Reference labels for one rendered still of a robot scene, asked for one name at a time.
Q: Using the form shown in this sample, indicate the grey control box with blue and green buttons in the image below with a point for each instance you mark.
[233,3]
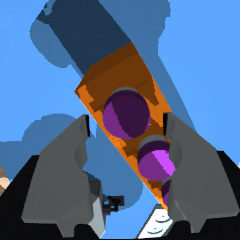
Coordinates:
[100,209]

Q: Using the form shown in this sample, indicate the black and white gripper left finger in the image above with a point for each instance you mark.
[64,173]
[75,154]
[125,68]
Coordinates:
[51,193]

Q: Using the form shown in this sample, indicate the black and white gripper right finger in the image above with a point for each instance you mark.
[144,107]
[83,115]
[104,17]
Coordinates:
[205,187]

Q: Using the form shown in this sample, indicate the blue flat mat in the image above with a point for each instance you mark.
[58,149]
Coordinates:
[191,48]

